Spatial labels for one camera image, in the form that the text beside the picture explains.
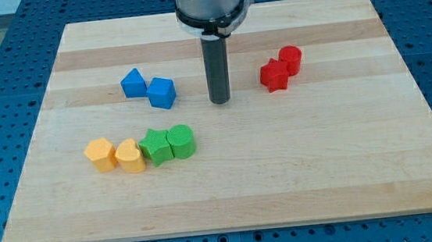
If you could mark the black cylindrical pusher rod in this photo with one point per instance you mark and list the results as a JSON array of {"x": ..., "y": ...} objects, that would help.
[{"x": 216, "y": 70}]

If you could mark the blue cube block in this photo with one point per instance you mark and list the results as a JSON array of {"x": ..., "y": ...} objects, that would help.
[{"x": 161, "y": 93}]

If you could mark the blue triangle block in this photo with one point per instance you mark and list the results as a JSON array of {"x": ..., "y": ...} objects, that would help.
[{"x": 133, "y": 85}]

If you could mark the red star block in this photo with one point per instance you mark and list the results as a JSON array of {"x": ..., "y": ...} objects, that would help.
[{"x": 274, "y": 75}]

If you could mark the red cylinder block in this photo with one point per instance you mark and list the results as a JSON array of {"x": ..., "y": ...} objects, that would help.
[{"x": 292, "y": 56}]

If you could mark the green cylinder block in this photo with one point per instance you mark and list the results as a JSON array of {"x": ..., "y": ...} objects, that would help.
[{"x": 181, "y": 140}]

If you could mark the green star block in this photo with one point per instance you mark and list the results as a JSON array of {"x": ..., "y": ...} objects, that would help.
[{"x": 156, "y": 147}]

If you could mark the wooden board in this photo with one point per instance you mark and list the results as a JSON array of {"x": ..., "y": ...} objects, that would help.
[{"x": 349, "y": 139}]

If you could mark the yellow heart block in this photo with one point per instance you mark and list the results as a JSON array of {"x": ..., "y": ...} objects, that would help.
[{"x": 130, "y": 157}]

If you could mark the yellow hexagon block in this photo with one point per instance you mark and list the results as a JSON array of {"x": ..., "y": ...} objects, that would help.
[{"x": 101, "y": 153}]

